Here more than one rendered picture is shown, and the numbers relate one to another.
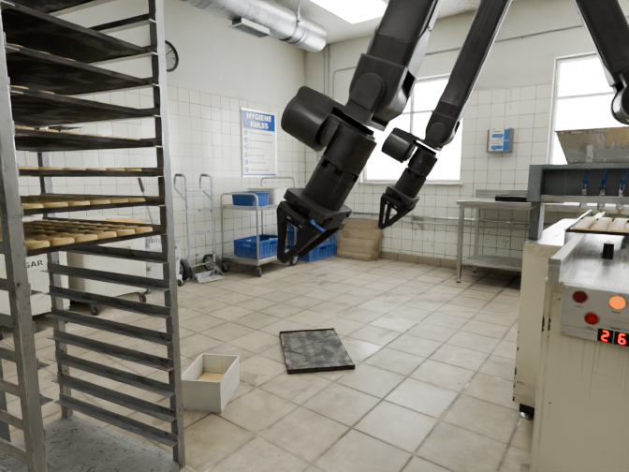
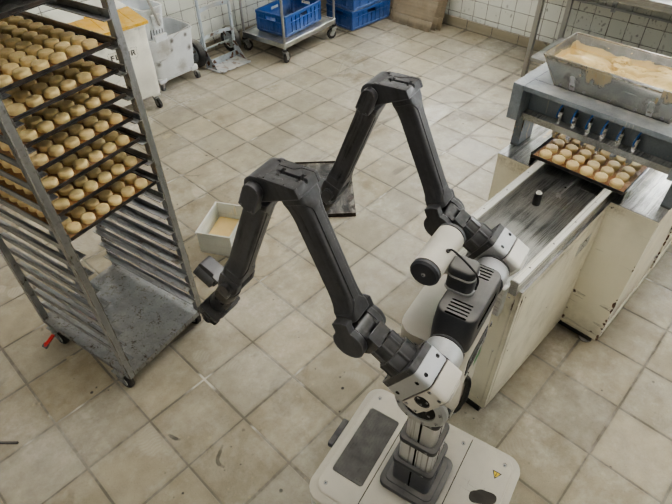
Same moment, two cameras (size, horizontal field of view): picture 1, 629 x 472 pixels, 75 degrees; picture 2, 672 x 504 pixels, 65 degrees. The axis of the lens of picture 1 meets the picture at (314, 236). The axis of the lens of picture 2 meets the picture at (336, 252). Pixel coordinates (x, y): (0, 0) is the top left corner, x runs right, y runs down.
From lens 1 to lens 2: 1.21 m
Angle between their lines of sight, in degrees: 36
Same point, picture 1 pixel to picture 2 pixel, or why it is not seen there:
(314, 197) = (213, 307)
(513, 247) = (609, 33)
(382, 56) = (229, 278)
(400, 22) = (234, 268)
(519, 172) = not seen: outside the picture
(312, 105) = (206, 272)
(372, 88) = (225, 291)
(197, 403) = (214, 249)
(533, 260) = (503, 170)
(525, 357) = not seen: hidden behind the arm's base
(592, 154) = (574, 84)
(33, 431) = (102, 321)
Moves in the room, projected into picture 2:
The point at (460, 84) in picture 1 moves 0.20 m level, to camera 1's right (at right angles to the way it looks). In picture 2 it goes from (341, 169) to (412, 173)
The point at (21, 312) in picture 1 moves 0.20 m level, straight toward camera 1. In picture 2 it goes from (77, 270) to (88, 306)
